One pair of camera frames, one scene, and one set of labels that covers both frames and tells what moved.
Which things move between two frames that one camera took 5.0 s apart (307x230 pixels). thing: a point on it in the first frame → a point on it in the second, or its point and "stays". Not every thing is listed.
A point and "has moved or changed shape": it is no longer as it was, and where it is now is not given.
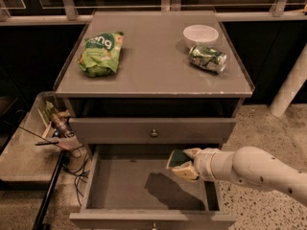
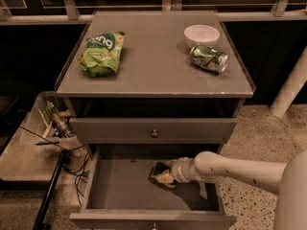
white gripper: [203, 164] → [179, 171]
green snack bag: [101, 54] stays
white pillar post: [290, 89] stays
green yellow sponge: [177, 158] has moved or changed shape
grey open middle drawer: [129, 188] stays
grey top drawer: [152, 130] stays
